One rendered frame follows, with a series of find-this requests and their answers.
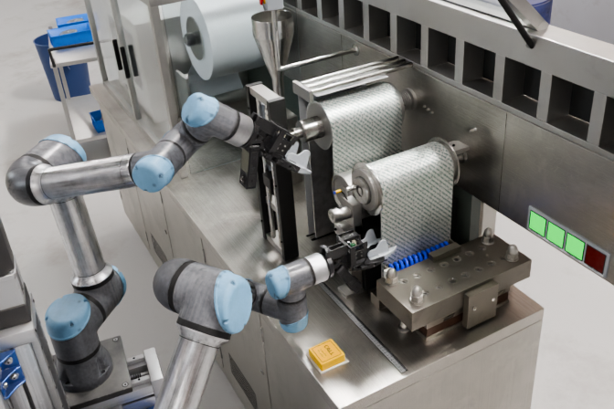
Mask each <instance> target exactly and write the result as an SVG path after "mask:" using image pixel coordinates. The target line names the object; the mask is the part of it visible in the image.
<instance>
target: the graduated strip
mask: <svg viewBox="0 0 614 409"><path fill-rule="evenodd" d="M318 285H319V286H320V288H321V289H322V290H323V291H324V292H325V293H326V294H327V295H328V296H329V297H330V298H331V299H332V300H333V302H334V303H335V304H336V305H337V306H338V307H339V308H340V309H341V310H342V311H343V312H344V313H345V314H346V316H347V317H348V318H349V319H350V320H351V321H352V322H353V323H354V324H355V325H356V326H357V327H358V328H359V330H360V331H361V332H363V333H364V335H365V336H366V337H367V338H368V339H369V340H370V341H371V342H372V343H373V344H374V345H375V346H376V347H377V348H378V349H379V350H380V351H381V352H382V353H383V354H384V355H385V357H386V358H387V359H388V360H389V361H390V362H391V363H392V364H393V365H394V366H395V367H396V368H397V370H398V371H399V372H400V373H401V374H402V373H404V372H407V371H408V369H407V368H406V367H405V366H404V365H403V364H402V363H401V362H400V360H399V359H398V358H397V357H396V356H395V355H394V354H393V353H392V352H391V351H390V350H389V349H388V348H387V347H386V346H385V345H384V344H383V343H382V341H381V340H379V339H378V338H377V336H376V335H375V334H374V333H373V332H372V331H371V330H370V329H368V328H367V327H366V325H365V324H364V323H363V322H362V321H361V320H360V319H359V318H358V317H357V316H356V315H355V314H354V313H353V312H352V311H351V310H350V309H349V308H348V307H347V306H346V305H345V303H344V302H343V301H342V300H341V299H340V298H339V297H338V296H337V295H336V294H335V293H334V292H333V291H332V290H331V289H330V288H329V287H328V286H327V285H326V283H325V282H321V283H319V284H318Z"/></svg>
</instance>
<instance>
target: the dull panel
mask: <svg viewBox="0 0 614 409"><path fill-rule="evenodd" d="M452 195H453V196H455V197H456V198H458V209H457V227H456V243H458V244H459V245H462V244H464V243H467V242H469V241H471V240H473V239H475V238H478V237H479V224H480V212H481V200H479V199H478V198H476V197H474V196H473V195H471V194H469V193H468V192H466V191H465V190H463V189H461V188H460V187H459V186H458V185H454V186H453V189H452Z"/></svg>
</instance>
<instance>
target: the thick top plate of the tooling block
mask: <svg viewBox="0 0 614 409"><path fill-rule="evenodd" d="M493 235H494V244H492V245H485V244H483V243H482V236H480V237H478V238H475V239H473V240H471V241H469V242H467V243H464V244H462V245H460V246H461V248H460V252H458V253H455V254H453V255H450V256H448V257H444V258H443V259H441V260H438V261H436V262H432V261H431V260H430V259H429V258H428V259H425V260H423V261H420V262H418V263H417V264H414V265H412V266H409V267H406V268H403V269H401V270H399V271H397V279H398V281H399V283H398V284H397V285H396V286H394V287H390V286H388V285H387V284H386V283H385V280H386V279H385V278H380V279H378V280H377V281H376V297H377V298H378V299H379V300H380V301H381V302H382V303H383V304H384V305H385V306H386V307H387V308H388V309H389V310H390V311H392V312H393V313H394V314H395V315H396V316H397V317H398V318H399V319H400V320H401V321H402V322H403V323H404V324H405V325H406V326H407V327H408V328H409V329H410V330H411V331H413V330H417V329H419V328H421V327H423V326H425V325H427V324H430V323H431V322H433V321H435V320H438V319H441V318H443V317H445V316H447V315H449V314H451V313H452V312H455V311H457V310H459V309H462V308H463V302H464V293H466V292H468V291H470V290H472V289H475V288H477V287H479V286H481V285H484V284H486V283H488V282H490V281H492V280H494V281H496V282H497V283H498V284H499V288H498V291H500V290H502V289H504V288H508V287H510V286H512V285H513V284H515V283H517V282H520V281H522V280H524V279H526V278H529V277H530V272H531V265H532V259H531V258H529V257H528V256H526V255H525V254H523V253H522V252H520V251H519V250H518V253H519V255H518V257H519V259H518V261H516V262H509V261H507V260H506V259H505V255H506V250H507V249H508V246H509V244H508V243H506V242H505V241H504V240H502V239H501V238H499V237H498V236H497V235H495V234H493ZM414 286H420V287H421V288H422V293H423V299H424V302H423V303H422V304H420V305H414V304H412V303H411V302H410V301H409V298H410V292H411V290H412V288H413V287H414Z"/></svg>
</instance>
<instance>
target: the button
mask: <svg viewBox="0 0 614 409"><path fill-rule="evenodd" d="M309 355H310V357H311V358H312V359H313V361H314V362H315V363H316V364H317V366H318V367H319V368H320V369H321V371H324V370H326V369H329V368H331V367H333V366H335V365H336V364H338V363H341V362H344V361H345V356H344V353H343V352H342V351H341V350H340V348H339V347H338V346H337V345H336V344H335V343H334V341H333V340H332V339H330V340H328V341H324V342H322V343H320V344H318V345H315V346H313V347H311V348H310V349H309Z"/></svg>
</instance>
